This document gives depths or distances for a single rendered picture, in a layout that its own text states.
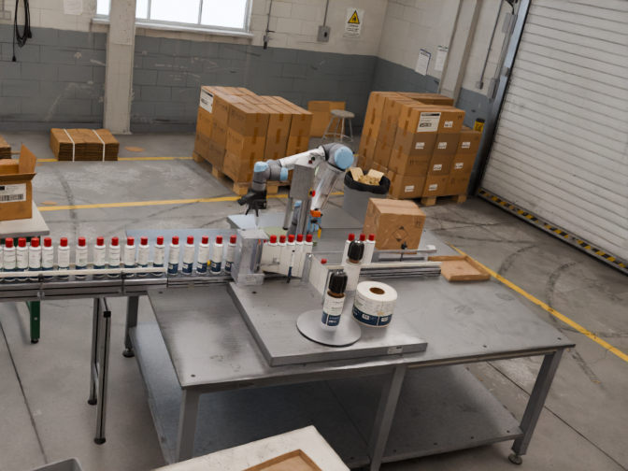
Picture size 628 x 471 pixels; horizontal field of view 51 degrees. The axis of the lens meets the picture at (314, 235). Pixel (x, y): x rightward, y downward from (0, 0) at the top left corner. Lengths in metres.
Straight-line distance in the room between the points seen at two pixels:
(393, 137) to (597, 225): 2.35
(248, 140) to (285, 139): 0.46
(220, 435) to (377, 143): 4.90
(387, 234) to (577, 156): 3.99
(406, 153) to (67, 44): 4.09
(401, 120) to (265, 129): 1.49
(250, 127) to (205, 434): 4.07
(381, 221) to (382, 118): 3.66
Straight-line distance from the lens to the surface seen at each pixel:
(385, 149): 7.59
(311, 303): 3.35
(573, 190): 7.78
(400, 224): 4.12
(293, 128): 7.19
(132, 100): 8.82
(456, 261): 4.36
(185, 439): 2.98
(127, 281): 3.37
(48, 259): 3.30
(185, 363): 2.89
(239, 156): 6.99
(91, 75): 8.61
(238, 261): 3.37
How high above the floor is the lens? 2.48
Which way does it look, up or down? 23 degrees down
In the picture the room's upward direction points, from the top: 10 degrees clockwise
